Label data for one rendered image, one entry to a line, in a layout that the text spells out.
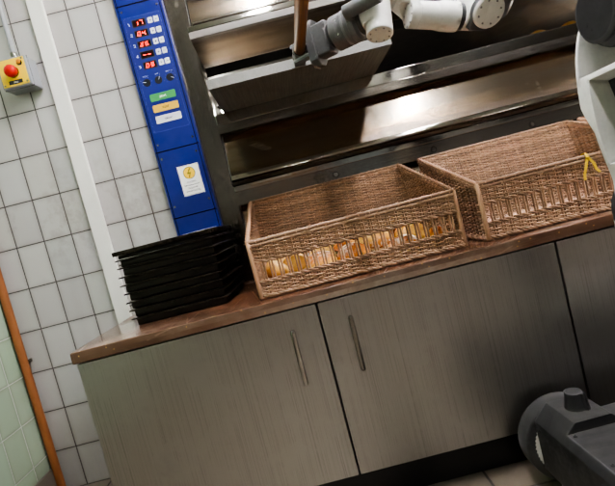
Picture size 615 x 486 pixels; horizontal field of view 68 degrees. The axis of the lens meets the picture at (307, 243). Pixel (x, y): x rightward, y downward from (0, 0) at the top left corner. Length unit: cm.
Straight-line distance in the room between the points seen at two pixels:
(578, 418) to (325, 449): 57
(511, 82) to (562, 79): 18
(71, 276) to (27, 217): 26
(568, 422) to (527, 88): 117
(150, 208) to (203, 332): 69
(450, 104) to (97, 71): 125
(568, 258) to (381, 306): 47
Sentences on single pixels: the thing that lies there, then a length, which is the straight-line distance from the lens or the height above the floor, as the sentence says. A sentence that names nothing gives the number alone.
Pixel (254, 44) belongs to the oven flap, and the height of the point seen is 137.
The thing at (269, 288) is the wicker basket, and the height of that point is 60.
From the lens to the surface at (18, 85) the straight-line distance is 188.
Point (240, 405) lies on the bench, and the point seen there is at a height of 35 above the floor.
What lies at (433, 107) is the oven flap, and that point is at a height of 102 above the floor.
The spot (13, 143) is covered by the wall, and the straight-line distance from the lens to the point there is 194.
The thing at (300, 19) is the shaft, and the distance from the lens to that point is 113.
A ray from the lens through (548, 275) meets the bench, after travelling 127.
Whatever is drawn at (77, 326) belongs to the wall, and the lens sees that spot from 187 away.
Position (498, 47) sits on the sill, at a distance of 189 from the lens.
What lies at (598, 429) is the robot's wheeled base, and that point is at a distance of 117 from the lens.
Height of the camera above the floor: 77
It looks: 4 degrees down
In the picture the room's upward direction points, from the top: 14 degrees counter-clockwise
